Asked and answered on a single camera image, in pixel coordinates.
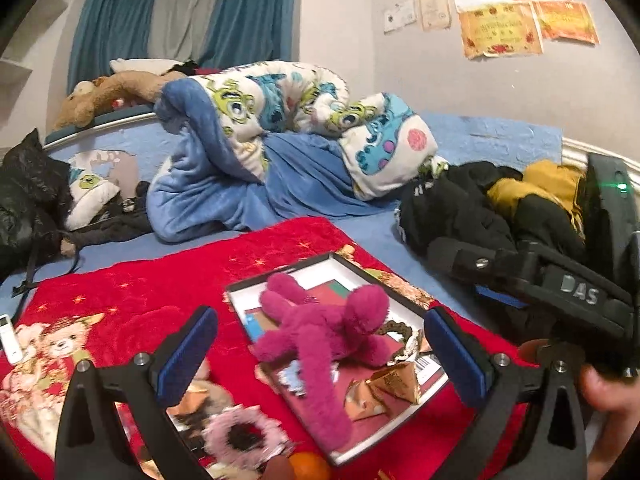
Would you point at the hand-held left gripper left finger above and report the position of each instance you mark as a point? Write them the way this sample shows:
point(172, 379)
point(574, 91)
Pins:
point(185, 357)

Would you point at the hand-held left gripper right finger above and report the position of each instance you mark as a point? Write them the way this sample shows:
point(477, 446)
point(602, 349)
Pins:
point(455, 357)

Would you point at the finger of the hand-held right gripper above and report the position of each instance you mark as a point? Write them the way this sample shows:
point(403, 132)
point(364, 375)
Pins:
point(470, 260)
point(500, 297)

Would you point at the brown triangular packet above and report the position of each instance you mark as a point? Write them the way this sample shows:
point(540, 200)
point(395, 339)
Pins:
point(200, 397)
point(362, 402)
point(397, 382)

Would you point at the brown scrunchie with white trim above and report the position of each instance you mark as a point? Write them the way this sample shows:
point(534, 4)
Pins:
point(400, 327)

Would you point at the pink scrunchie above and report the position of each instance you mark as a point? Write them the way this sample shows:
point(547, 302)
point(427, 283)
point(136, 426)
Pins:
point(220, 435)

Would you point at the magenta plush toy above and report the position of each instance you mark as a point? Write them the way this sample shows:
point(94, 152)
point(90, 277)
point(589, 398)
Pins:
point(325, 330)

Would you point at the black box with white interior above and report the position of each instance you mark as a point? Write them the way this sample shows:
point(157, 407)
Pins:
point(310, 280)

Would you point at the orange mandarin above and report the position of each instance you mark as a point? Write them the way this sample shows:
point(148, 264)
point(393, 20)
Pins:
point(310, 467)

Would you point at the person's right hand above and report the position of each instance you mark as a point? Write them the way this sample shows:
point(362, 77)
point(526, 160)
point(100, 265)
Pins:
point(607, 395)

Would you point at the black garment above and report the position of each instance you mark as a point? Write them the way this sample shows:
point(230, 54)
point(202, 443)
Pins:
point(450, 210)

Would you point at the red printed blanket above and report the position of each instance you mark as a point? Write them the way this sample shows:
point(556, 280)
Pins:
point(150, 280)

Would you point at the mustard yellow garment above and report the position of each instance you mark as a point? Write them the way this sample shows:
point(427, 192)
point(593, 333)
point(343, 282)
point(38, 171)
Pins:
point(545, 182)

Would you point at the dark cloth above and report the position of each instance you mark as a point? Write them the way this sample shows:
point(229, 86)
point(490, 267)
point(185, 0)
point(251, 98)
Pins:
point(115, 222)

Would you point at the white remote control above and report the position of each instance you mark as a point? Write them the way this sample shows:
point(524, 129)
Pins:
point(12, 340)

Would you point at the blue blanket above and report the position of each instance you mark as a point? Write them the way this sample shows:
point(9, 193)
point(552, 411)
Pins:
point(310, 175)

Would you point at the small cartoon printed pillow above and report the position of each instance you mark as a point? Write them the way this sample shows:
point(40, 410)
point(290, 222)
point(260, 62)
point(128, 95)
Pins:
point(90, 190)

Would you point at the black puffer jacket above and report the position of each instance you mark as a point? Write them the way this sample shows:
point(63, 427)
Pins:
point(30, 200)

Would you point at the cartoon printed quilt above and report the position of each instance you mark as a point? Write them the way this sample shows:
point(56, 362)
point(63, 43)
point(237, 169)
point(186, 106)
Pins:
point(250, 100)

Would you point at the brown plush toy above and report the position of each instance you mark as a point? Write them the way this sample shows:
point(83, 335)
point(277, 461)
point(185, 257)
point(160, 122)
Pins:
point(120, 90)

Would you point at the blue curtain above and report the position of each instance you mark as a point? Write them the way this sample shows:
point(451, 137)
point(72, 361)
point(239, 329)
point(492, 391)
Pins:
point(250, 15)

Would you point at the white shelf unit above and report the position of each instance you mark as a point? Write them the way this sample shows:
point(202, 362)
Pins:
point(25, 60)

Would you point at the grey curtain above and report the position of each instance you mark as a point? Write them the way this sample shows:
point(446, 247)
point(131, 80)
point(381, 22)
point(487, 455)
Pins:
point(185, 15)

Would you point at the white bed frame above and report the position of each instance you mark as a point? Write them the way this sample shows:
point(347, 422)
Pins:
point(580, 150)

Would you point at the yellow wall certificate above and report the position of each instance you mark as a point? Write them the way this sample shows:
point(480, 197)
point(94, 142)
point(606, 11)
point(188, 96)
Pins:
point(500, 30)

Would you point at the grey bed rail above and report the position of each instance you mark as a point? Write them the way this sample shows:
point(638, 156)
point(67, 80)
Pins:
point(100, 127)

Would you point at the small white wall certificate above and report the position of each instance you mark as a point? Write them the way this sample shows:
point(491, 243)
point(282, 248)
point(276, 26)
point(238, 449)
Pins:
point(400, 16)

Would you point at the beige framed wall certificate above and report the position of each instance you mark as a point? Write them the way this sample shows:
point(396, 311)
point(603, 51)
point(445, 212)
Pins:
point(435, 7)

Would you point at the orange wall certificate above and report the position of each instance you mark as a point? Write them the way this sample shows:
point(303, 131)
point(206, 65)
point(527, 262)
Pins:
point(565, 22)

